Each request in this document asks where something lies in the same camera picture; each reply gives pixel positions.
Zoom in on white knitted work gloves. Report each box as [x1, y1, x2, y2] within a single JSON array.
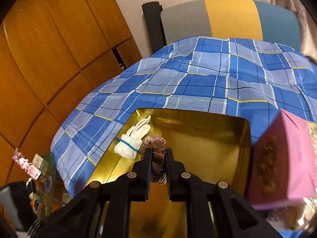
[[114, 115, 151, 160]]

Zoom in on brown sock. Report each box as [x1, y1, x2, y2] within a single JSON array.
[[139, 135, 167, 184]]

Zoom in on gold metal tin box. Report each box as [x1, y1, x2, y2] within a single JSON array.
[[85, 107, 252, 238]]

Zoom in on glass side shelf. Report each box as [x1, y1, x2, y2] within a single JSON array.
[[29, 152, 71, 219]]

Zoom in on small white box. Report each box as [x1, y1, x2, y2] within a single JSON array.
[[32, 154, 49, 175]]

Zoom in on pink gold-crest box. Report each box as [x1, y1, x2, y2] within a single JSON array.
[[248, 110, 316, 210]]

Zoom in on photo card on shelf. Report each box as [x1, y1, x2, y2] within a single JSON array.
[[12, 148, 42, 180]]

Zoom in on blue plaid tablecloth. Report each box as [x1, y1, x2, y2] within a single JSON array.
[[51, 36, 316, 196]]

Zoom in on brown wooden cabinet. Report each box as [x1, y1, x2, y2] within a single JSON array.
[[1, 0, 141, 185]]

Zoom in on grey yellow blue chair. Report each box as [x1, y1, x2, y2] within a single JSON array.
[[142, 0, 301, 52]]

